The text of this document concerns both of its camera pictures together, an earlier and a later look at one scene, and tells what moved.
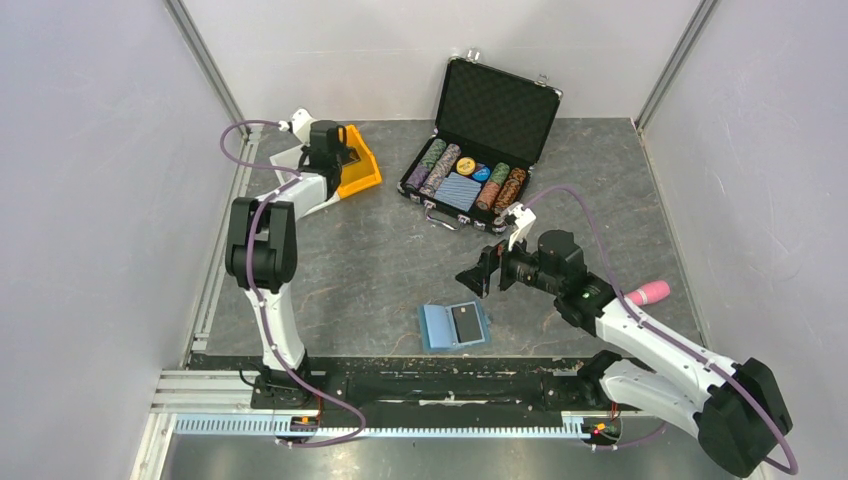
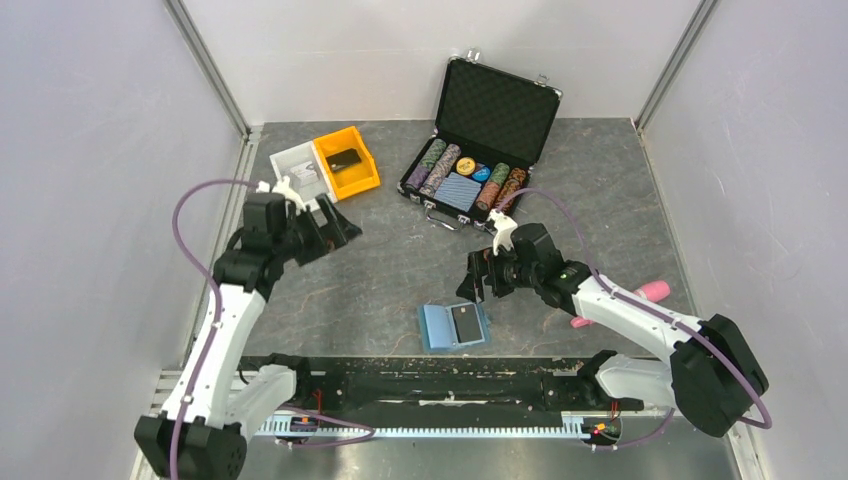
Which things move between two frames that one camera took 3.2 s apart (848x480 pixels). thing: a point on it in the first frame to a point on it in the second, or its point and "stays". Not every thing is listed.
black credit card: (466, 323) stays
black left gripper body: (341, 156) to (307, 237)
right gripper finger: (491, 256) stays
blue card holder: (444, 327) stays
